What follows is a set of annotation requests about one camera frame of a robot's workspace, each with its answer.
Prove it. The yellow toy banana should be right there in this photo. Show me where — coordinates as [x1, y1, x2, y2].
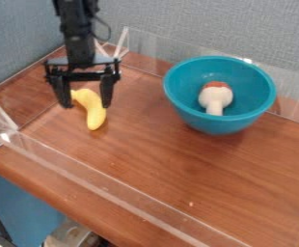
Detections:
[71, 89, 107, 130]

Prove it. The clear acrylic barrier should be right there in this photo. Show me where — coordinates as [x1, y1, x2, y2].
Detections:
[0, 28, 299, 247]

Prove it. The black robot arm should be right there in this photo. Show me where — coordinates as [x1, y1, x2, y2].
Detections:
[45, 0, 122, 108]

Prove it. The blue plastic bowl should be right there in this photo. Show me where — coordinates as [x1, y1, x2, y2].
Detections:
[163, 56, 278, 135]

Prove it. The grey metal bracket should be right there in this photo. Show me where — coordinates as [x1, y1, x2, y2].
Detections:
[43, 219, 99, 247]

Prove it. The white toy mushroom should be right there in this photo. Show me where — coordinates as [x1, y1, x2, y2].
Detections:
[199, 81, 234, 116]

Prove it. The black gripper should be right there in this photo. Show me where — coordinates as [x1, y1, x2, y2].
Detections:
[45, 19, 122, 108]

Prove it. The black cable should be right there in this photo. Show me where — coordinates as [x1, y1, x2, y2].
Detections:
[90, 15, 114, 42]

